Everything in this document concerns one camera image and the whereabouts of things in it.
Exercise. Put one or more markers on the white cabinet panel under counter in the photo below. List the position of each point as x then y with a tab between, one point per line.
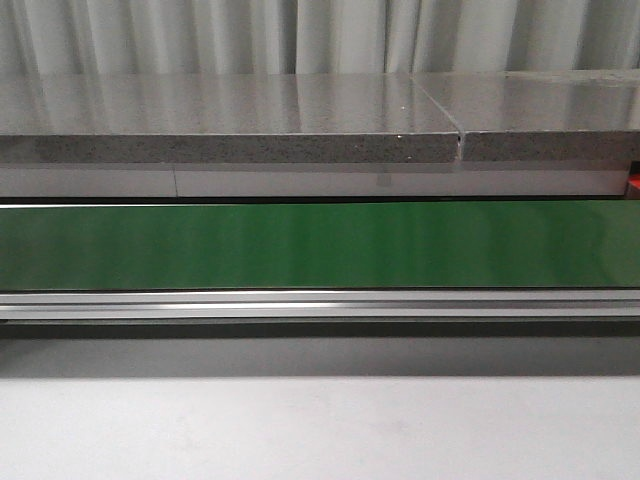
312	180

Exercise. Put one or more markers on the grey stone counter slab left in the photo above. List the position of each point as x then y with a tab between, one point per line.
216	119

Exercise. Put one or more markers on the green conveyor belt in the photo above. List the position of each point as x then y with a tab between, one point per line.
564	243

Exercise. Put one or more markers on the red plastic tray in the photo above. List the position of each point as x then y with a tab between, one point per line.
633	187

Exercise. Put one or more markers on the white pleated curtain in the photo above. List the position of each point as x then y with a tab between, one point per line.
304	37

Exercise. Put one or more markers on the aluminium conveyor side rail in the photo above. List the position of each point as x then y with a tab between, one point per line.
237	307

